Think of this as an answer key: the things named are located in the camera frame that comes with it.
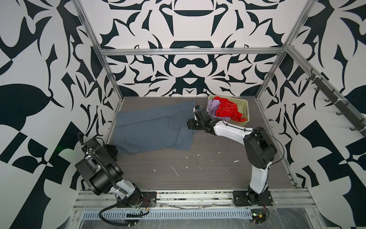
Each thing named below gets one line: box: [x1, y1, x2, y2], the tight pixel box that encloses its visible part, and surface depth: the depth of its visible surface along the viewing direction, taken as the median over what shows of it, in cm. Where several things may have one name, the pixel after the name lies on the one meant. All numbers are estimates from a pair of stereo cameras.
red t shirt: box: [213, 96, 246, 123], surface depth 102 cm
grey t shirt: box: [113, 100, 198, 154], surface depth 102 cm
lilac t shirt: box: [206, 99, 224, 120], surface depth 107 cm
